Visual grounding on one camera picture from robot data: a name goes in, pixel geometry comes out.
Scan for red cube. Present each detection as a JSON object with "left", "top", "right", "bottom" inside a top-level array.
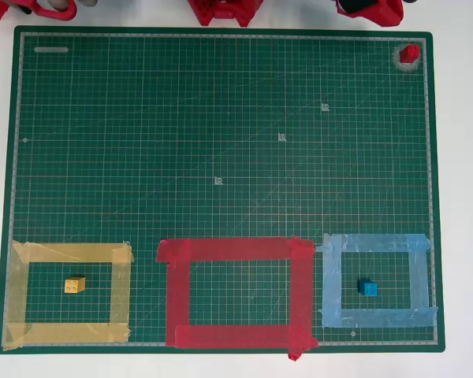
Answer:
[{"left": 400, "top": 44, "right": 422, "bottom": 64}]

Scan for blue tape square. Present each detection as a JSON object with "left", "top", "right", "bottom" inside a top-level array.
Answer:
[{"left": 315, "top": 232, "right": 439, "bottom": 328}]

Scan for blue cube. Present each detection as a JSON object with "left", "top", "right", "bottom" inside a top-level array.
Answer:
[{"left": 357, "top": 278, "right": 378, "bottom": 297}]

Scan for red tape square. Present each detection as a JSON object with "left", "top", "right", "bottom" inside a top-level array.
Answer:
[{"left": 155, "top": 235, "right": 319, "bottom": 361}]

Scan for yellow tape square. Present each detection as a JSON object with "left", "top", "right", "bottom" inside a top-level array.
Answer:
[{"left": 2, "top": 240, "right": 135, "bottom": 351}]

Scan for yellow cube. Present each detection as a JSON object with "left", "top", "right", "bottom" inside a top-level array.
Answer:
[{"left": 64, "top": 276, "right": 87, "bottom": 295}]

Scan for person's left hand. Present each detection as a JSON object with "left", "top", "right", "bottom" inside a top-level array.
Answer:
[{"left": 47, "top": 0, "right": 99, "bottom": 9}]

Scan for green cutting mat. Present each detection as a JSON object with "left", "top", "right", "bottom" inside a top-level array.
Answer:
[{"left": 0, "top": 25, "right": 445, "bottom": 354}]

